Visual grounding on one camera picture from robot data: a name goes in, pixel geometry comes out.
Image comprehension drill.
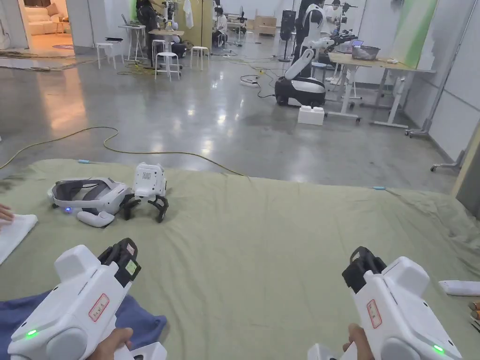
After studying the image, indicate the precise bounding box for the wooden desk with white legs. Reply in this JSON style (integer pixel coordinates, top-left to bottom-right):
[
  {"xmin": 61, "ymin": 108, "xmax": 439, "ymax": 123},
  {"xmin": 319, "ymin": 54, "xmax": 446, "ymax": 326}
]
[{"xmin": 328, "ymin": 39, "xmax": 438, "ymax": 128}]

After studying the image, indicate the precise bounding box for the spare hand-held gripper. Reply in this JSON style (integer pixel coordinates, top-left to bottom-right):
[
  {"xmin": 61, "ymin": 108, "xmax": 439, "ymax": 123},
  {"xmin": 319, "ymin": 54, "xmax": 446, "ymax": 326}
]
[{"xmin": 120, "ymin": 161, "xmax": 170, "ymax": 224}]

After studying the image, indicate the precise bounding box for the person's right hand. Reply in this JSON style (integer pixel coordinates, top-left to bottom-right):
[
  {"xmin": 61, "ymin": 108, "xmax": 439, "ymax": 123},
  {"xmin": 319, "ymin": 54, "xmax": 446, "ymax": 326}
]
[{"xmin": 343, "ymin": 324, "xmax": 376, "ymax": 360}]

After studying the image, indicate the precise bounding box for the black speaker on stand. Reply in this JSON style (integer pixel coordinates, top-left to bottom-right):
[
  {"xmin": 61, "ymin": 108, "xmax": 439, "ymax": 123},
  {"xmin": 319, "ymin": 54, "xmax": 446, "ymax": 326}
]
[{"xmin": 278, "ymin": 9, "xmax": 298, "ymax": 63}]

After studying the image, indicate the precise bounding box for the white headset with grey strap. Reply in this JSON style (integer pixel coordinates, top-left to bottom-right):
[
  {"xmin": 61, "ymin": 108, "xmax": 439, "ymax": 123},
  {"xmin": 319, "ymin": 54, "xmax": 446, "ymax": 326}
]
[{"xmin": 47, "ymin": 177, "xmax": 131, "ymax": 217}]

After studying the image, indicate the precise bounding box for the white round stool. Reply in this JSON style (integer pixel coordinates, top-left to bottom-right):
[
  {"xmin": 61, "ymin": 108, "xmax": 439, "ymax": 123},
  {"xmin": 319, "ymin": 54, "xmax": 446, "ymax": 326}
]
[
  {"xmin": 154, "ymin": 51, "xmax": 183, "ymax": 82},
  {"xmin": 189, "ymin": 45, "xmax": 210, "ymax": 71},
  {"xmin": 95, "ymin": 42, "xmax": 115, "ymax": 70}
]

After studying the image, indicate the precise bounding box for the white oblong device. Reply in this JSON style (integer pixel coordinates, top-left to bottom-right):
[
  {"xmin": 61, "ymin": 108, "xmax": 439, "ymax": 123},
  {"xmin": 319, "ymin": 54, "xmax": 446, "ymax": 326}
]
[{"xmin": 438, "ymin": 279, "xmax": 480, "ymax": 297}]

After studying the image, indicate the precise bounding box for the folded white cloth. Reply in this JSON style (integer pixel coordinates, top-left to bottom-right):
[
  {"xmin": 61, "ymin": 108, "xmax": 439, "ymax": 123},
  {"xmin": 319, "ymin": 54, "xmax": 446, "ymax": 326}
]
[{"xmin": 0, "ymin": 213, "xmax": 39, "ymax": 265}]

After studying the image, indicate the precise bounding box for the person's left hand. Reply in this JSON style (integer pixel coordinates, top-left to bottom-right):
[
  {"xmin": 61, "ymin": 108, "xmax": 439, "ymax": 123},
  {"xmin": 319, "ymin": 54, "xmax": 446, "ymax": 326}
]
[{"xmin": 86, "ymin": 327, "xmax": 134, "ymax": 360}]

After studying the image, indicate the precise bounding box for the white hand controller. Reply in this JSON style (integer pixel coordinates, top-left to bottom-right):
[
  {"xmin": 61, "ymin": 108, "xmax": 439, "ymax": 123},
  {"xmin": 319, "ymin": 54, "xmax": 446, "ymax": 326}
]
[{"xmin": 76, "ymin": 210, "xmax": 115, "ymax": 229}]

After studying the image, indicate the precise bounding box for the yellow cable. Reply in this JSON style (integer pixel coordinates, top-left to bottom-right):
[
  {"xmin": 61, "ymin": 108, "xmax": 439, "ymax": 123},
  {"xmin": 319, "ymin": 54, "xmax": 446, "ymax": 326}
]
[{"xmin": 0, "ymin": 126, "xmax": 249, "ymax": 178}]

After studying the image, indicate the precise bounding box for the white sofa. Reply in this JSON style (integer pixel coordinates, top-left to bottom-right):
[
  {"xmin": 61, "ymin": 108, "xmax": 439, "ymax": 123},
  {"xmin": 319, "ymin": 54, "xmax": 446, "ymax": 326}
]
[{"xmin": 23, "ymin": 3, "xmax": 71, "ymax": 37}]

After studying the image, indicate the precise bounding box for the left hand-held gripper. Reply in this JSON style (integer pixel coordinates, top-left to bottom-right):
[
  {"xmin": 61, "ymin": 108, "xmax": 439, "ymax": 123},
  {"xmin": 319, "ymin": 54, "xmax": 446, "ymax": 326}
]
[{"xmin": 7, "ymin": 238, "xmax": 167, "ymax": 360}]

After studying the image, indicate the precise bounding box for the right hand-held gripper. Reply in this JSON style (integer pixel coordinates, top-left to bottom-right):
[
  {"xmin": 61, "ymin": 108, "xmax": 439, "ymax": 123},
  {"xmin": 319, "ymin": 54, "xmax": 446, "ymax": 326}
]
[{"xmin": 307, "ymin": 246, "xmax": 464, "ymax": 360}]

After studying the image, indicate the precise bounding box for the white box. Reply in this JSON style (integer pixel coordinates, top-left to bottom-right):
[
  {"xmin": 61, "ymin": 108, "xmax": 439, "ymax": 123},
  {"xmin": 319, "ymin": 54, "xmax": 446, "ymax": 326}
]
[{"xmin": 298, "ymin": 105, "xmax": 325, "ymax": 126}]

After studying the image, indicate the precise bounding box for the bed with pale green sheet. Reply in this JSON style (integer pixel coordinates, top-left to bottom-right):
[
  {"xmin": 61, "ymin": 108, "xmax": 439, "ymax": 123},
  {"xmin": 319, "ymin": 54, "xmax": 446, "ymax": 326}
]
[{"xmin": 0, "ymin": 158, "xmax": 480, "ymax": 360}]

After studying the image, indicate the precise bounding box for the white folding table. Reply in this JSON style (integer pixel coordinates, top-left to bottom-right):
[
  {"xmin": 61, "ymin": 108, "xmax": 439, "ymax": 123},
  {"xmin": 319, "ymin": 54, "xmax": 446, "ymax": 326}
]
[{"xmin": 118, "ymin": 24, "xmax": 148, "ymax": 62}]

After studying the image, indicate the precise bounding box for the blue garment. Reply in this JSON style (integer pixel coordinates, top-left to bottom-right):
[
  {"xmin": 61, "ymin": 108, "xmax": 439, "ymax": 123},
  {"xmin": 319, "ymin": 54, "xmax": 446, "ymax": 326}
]
[{"xmin": 0, "ymin": 292, "xmax": 168, "ymax": 360}]

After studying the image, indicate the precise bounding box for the white and black wheeled robot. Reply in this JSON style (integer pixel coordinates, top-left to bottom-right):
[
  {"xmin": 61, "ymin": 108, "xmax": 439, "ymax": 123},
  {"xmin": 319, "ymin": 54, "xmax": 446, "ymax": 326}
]
[{"xmin": 274, "ymin": 0, "xmax": 327, "ymax": 108}]

